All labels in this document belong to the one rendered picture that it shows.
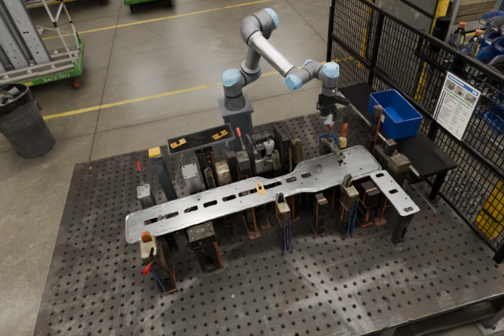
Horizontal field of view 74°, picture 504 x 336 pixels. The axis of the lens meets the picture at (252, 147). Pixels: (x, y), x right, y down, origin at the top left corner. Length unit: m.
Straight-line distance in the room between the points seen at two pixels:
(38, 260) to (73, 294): 1.28
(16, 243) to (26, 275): 0.39
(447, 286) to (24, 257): 3.06
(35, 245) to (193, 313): 1.98
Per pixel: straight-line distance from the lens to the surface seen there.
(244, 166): 1.87
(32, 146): 4.32
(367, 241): 2.00
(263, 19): 1.85
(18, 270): 3.42
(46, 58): 5.70
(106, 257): 2.16
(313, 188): 1.79
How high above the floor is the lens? 2.36
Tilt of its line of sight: 42 degrees down
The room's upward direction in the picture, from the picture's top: 7 degrees counter-clockwise
